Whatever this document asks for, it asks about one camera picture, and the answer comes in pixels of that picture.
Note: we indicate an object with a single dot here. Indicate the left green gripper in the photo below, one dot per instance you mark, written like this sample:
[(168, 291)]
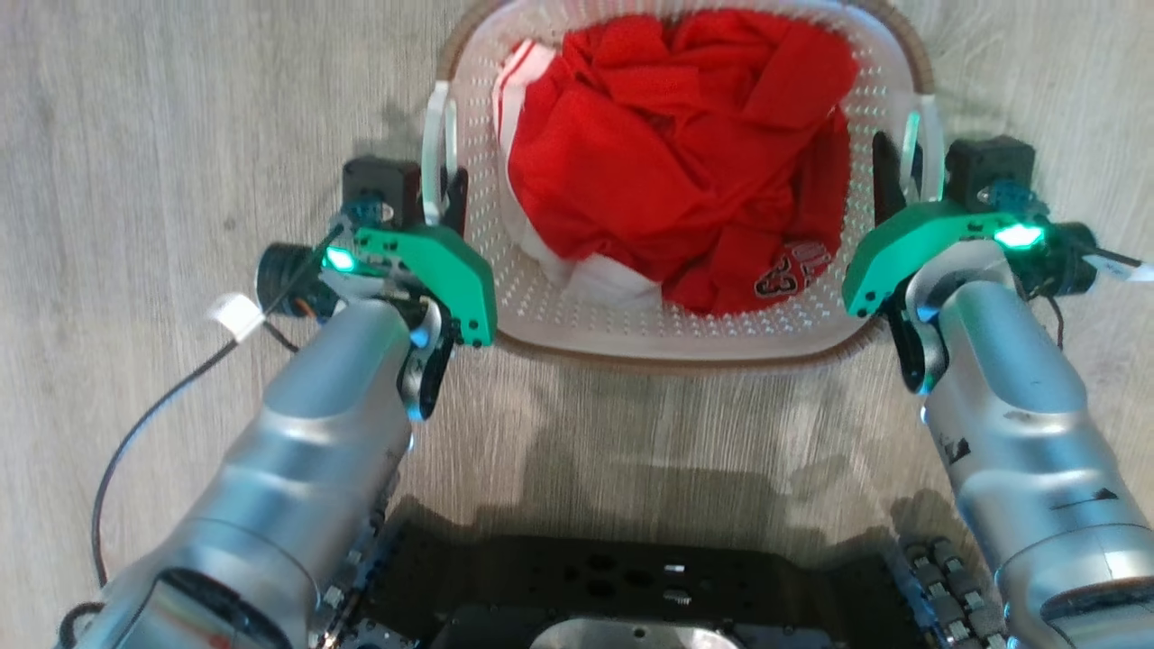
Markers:
[(451, 270)]

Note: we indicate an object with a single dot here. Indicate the right green gripper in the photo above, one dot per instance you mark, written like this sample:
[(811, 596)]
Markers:
[(902, 248)]

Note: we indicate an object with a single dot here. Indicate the white plastic laundry basket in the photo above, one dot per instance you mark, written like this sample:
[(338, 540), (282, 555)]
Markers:
[(631, 335)]

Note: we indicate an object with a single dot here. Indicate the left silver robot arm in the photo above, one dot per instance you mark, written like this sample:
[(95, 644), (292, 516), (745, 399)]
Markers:
[(297, 451)]

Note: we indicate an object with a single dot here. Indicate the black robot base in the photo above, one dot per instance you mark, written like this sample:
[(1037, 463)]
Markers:
[(631, 586)]

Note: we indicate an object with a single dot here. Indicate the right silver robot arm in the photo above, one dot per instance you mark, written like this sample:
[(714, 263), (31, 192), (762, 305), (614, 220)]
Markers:
[(1019, 424)]

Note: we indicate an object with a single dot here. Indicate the red garment with white stripes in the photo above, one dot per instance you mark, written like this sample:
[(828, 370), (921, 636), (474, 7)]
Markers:
[(631, 162)]

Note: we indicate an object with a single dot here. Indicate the left black cylindrical wrist module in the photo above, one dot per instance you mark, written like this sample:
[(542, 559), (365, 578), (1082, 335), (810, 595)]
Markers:
[(281, 279)]

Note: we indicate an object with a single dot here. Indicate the black cylindrical wrist module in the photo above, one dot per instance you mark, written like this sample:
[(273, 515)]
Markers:
[(281, 279), (1068, 257)]

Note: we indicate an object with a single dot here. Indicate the right black cylindrical wrist module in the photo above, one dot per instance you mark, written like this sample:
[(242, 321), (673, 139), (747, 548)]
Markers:
[(1068, 257)]

